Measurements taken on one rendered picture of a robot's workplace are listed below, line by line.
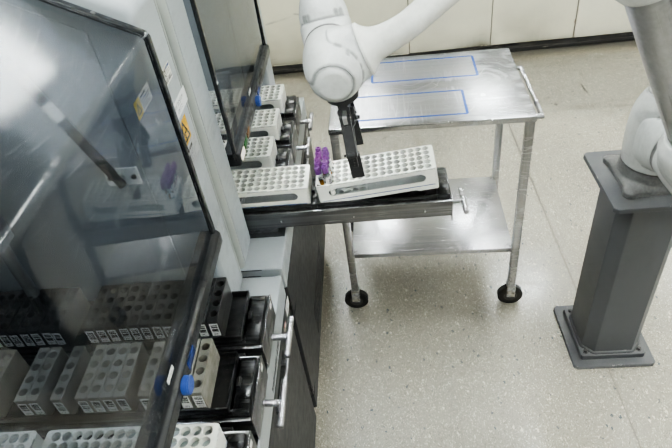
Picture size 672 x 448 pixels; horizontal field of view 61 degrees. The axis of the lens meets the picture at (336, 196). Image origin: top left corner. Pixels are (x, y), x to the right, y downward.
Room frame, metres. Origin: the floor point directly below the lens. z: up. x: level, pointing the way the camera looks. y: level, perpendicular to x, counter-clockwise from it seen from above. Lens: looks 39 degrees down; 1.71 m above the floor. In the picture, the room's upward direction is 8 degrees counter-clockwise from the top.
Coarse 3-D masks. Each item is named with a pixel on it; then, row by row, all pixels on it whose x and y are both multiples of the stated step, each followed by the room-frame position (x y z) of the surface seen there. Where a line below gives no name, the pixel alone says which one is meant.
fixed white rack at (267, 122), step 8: (256, 112) 1.52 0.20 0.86; (264, 112) 1.51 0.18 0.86; (272, 112) 1.50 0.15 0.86; (256, 120) 1.47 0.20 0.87; (264, 120) 1.46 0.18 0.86; (272, 120) 1.46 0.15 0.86; (280, 120) 1.49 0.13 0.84; (224, 128) 1.45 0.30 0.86; (256, 128) 1.43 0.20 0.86; (264, 128) 1.42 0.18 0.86; (272, 128) 1.42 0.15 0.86; (280, 128) 1.47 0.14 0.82; (224, 136) 1.49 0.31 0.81; (256, 136) 1.47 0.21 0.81
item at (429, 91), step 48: (384, 96) 1.58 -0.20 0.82; (432, 96) 1.53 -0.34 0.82; (480, 96) 1.49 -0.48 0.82; (528, 96) 1.45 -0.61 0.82; (336, 144) 1.43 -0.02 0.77; (528, 144) 1.35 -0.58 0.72; (480, 192) 1.68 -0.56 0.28; (384, 240) 1.49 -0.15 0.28; (432, 240) 1.46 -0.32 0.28; (480, 240) 1.42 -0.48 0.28
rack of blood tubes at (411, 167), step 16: (336, 160) 1.20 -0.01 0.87; (368, 160) 1.16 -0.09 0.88; (384, 160) 1.15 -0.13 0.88; (400, 160) 1.13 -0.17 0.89; (416, 160) 1.12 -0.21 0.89; (432, 160) 1.10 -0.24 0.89; (336, 176) 1.14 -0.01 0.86; (368, 176) 1.11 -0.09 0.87; (384, 176) 1.09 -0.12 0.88; (400, 176) 1.08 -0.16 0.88; (416, 176) 1.13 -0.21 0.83; (432, 176) 1.07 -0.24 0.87; (320, 192) 1.10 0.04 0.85; (336, 192) 1.12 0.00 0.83; (352, 192) 1.10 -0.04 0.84; (368, 192) 1.09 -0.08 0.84; (384, 192) 1.09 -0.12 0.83; (400, 192) 1.08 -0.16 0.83
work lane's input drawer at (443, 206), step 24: (312, 192) 1.14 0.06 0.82; (408, 192) 1.11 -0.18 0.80; (432, 192) 1.09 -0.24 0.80; (264, 216) 1.10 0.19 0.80; (288, 216) 1.09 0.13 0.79; (312, 216) 1.09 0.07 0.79; (336, 216) 1.08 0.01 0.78; (360, 216) 1.07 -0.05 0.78; (384, 216) 1.07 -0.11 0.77; (408, 216) 1.06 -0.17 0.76; (432, 216) 1.06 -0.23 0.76
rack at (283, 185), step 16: (240, 176) 1.20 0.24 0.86; (256, 176) 1.19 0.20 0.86; (272, 176) 1.17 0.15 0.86; (288, 176) 1.17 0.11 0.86; (304, 176) 1.16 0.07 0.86; (240, 192) 1.13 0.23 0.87; (256, 192) 1.12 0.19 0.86; (272, 192) 1.12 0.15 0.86; (288, 192) 1.11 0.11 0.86; (304, 192) 1.11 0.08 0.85
